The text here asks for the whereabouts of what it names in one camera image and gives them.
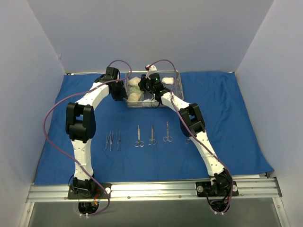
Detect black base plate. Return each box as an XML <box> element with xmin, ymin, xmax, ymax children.
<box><xmin>196</xmin><ymin>181</ymin><xmax>239</xmax><ymax>197</ymax></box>
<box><xmin>67</xmin><ymin>182</ymin><xmax>108</xmax><ymax>200</ymax></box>

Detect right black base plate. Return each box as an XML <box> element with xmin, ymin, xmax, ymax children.
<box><xmin>196</xmin><ymin>181</ymin><xmax>239</xmax><ymax>197</ymax></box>

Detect white gauze roll right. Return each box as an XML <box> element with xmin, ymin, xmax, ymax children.
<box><xmin>162</xmin><ymin>77</ymin><xmax>174</xmax><ymax>85</ymax></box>

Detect purple cable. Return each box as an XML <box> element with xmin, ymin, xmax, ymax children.
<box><xmin>42</xmin><ymin>60</ymin><xmax>132</xmax><ymax>216</ymax></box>
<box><xmin>144</xmin><ymin>59</ymin><xmax>234</xmax><ymax>215</ymax></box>

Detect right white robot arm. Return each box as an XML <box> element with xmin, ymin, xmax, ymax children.
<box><xmin>139</xmin><ymin>73</ymin><xmax>233</xmax><ymax>195</ymax></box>

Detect steel surgical scissors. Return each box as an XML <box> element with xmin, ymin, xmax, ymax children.
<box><xmin>163</xmin><ymin>122</ymin><xmax>173</xmax><ymax>142</ymax></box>

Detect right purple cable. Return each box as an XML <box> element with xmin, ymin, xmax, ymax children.
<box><xmin>144</xmin><ymin>59</ymin><xmax>234</xmax><ymax>215</ymax></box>

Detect steel tweezers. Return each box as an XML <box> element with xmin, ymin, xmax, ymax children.
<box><xmin>116</xmin><ymin>128</ymin><xmax>121</xmax><ymax>151</ymax></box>
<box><xmin>105</xmin><ymin>133</ymin><xmax>110</xmax><ymax>149</ymax></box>
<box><xmin>109</xmin><ymin>131</ymin><xmax>113</xmax><ymax>151</ymax></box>

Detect straight steel scissors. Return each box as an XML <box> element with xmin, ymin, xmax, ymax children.
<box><xmin>148</xmin><ymin>124</ymin><xmax>157</xmax><ymax>145</ymax></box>

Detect blue surgical drape cloth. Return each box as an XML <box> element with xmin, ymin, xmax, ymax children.
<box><xmin>35</xmin><ymin>71</ymin><xmax>273</xmax><ymax>185</ymax></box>

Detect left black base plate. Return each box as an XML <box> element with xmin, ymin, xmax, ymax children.
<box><xmin>67</xmin><ymin>182</ymin><xmax>108</xmax><ymax>200</ymax></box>

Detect green paper packet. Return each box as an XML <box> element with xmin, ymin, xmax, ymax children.
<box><xmin>129</xmin><ymin>86</ymin><xmax>143</xmax><ymax>94</ymax></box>

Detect aluminium front rail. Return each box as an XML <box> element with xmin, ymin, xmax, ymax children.
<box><xmin>26</xmin><ymin>178</ymin><xmax>282</xmax><ymax>202</ymax></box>

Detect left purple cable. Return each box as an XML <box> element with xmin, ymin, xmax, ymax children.
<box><xmin>42</xmin><ymin>60</ymin><xmax>132</xmax><ymax>216</ymax></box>

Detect white gauze pad front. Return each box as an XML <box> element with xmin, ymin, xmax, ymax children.
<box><xmin>143</xmin><ymin>98</ymin><xmax>156</xmax><ymax>102</ymax></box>

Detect peach gauze pack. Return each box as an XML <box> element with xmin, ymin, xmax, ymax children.
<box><xmin>127</xmin><ymin>93</ymin><xmax>142</xmax><ymax>102</ymax></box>

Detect steel mesh instrument tray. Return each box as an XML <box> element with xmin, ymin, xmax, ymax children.
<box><xmin>124</xmin><ymin>70</ymin><xmax>184</xmax><ymax>108</ymax></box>

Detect cream gauze pack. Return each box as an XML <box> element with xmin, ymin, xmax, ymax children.
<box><xmin>128</xmin><ymin>77</ymin><xmax>141</xmax><ymax>87</ymax></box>

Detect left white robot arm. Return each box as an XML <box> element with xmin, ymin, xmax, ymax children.
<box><xmin>65</xmin><ymin>67</ymin><xmax>127</xmax><ymax>198</ymax></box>

